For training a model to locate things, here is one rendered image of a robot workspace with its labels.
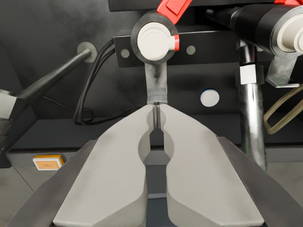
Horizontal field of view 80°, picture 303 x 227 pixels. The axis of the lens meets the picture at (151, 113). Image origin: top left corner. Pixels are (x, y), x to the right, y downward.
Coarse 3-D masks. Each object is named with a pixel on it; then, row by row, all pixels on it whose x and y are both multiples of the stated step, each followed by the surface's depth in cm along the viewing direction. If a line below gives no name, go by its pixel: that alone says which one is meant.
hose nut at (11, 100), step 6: (0, 90) 12; (0, 96) 12; (6, 96) 12; (12, 96) 12; (0, 102) 12; (6, 102) 12; (12, 102) 12; (18, 102) 12; (0, 108) 12; (6, 108) 12; (12, 108) 12; (18, 108) 13; (0, 114) 12; (6, 114) 12; (12, 114) 12; (18, 114) 13
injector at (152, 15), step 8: (144, 16) 10; (152, 16) 10; (160, 16) 10; (136, 24) 10; (144, 24) 10; (168, 24) 10; (136, 32) 10; (176, 32) 10; (136, 40) 11; (136, 48) 11; (168, 56) 11; (152, 64) 11
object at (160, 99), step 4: (148, 96) 13; (152, 96) 13; (156, 96) 13; (160, 96) 13; (164, 96) 13; (148, 100) 12; (152, 100) 12; (156, 100) 12; (160, 100) 12; (164, 100) 12
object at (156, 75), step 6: (150, 66) 12; (156, 66) 12; (162, 66) 12; (150, 72) 12; (156, 72) 12; (162, 72) 12; (150, 78) 12; (156, 78) 12; (162, 78) 12; (150, 84) 12; (156, 84) 12; (162, 84) 12; (150, 90) 13; (156, 90) 13; (162, 90) 13
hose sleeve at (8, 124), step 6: (0, 120) 12; (6, 120) 12; (12, 120) 13; (0, 126) 12; (6, 126) 12; (0, 132) 12; (6, 132) 12; (0, 138) 12; (6, 138) 13; (0, 144) 12; (0, 150) 12
